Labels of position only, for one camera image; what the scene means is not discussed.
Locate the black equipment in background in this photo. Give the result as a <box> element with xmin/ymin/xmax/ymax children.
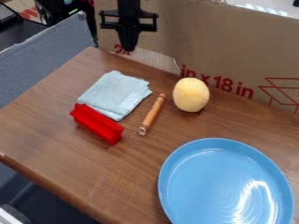
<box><xmin>34</xmin><ymin>0</ymin><xmax>99</xmax><ymax>44</ymax></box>

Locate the light blue cloth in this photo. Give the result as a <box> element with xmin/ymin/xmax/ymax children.
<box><xmin>78</xmin><ymin>71</ymin><xmax>152</xmax><ymax>121</ymax></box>

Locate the yellow potato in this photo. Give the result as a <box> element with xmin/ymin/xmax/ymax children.
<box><xmin>172</xmin><ymin>78</ymin><xmax>210</xmax><ymax>113</ymax></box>

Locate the red plastic block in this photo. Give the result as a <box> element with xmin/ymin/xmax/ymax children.
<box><xmin>70</xmin><ymin>103</ymin><xmax>124</xmax><ymax>145</ymax></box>

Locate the blue round plate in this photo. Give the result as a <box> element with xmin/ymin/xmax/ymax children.
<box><xmin>158</xmin><ymin>138</ymin><xmax>295</xmax><ymax>224</ymax></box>

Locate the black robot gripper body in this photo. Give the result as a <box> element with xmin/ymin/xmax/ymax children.
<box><xmin>98</xmin><ymin>0</ymin><xmax>159</xmax><ymax>32</ymax></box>

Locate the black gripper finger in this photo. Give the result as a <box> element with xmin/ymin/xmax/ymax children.
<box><xmin>128</xmin><ymin>29</ymin><xmax>139</xmax><ymax>52</ymax></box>
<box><xmin>118</xmin><ymin>28</ymin><xmax>130</xmax><ymax>51</ymax></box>

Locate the grey fabric panel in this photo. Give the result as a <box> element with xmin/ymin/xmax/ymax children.
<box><xmin>0</xmin><ymin>13</ymin><xmax>95</xmax><ymax>109</ymax></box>

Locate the brown cardboard box wall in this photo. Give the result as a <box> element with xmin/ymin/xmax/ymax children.
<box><xmin>98</xmin><ymin>0</ymin><xmax>299</xmax><ymax>116</ymax></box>

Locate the orange crayon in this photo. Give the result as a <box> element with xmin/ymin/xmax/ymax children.
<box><xmin>138</xmin><ymin>93</ymin><xmax>166</xmax><ymax>136</ymax></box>

